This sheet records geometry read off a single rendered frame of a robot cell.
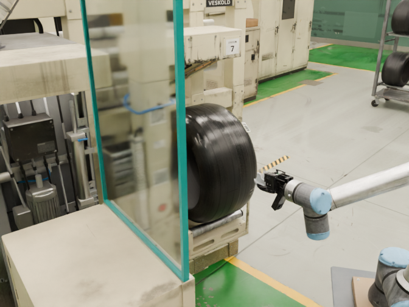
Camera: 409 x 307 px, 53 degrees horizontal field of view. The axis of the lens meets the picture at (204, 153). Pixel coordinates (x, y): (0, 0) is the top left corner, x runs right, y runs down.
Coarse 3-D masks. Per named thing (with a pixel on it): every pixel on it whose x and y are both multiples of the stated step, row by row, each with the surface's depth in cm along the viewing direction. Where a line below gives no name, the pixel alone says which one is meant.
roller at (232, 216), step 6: (240, 210) 214; (228, 216) 209; (234, 216) 211; (240, 216) 214; (210, 222) 204; (216, 222) 205; (222, 222) 207; (192, 228) 199; (198, 228) 199; (204, 228) 201; (210, 228) 203; (198, 234) 199
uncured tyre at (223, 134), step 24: (192, 120) 185; (216, 120) 187; (192, 144) 182; (216, 144) 179; (240, 144) 185; (192, 168) 235; (216, 168) 178; (240, 168) 184; (192, 192) 228; (216, 192) 181; (240, 192) 189; (192, 216) 198; (216, 216) 192
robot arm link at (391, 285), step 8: (408, 264) 163; (400, 272) 168; (408, 272) 162; (384, 280) 177; (392, 280) 172; (400, 280) 164; (408, 280) 162; (384, 288) 175; (392, 288) 168; (400, 288) 163; (408, 288) 161; (392, 296) 167; (400, 296) 163; (408, 296) 161; (392, 304) 165; (400, 304) 161; (408, 304) 159
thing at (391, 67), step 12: (408, 0) 619; (396, 12) 618; (408, 12) 606; (384, 24) 631; (396, 24) 621; (408, 24) 611; (384, 36) 636; (396, 36) 638; (408, 36) 625; (396, 48) 684; (396, 60) 641; (408, 60) 675; (384, 72) 653; (396, 72) 640; (408, 72) 681; (384, 84) 672; (396, 84) 653; (408, 84) 674; (384, 96) 664; (396, 96) 666; (408, 96) 667
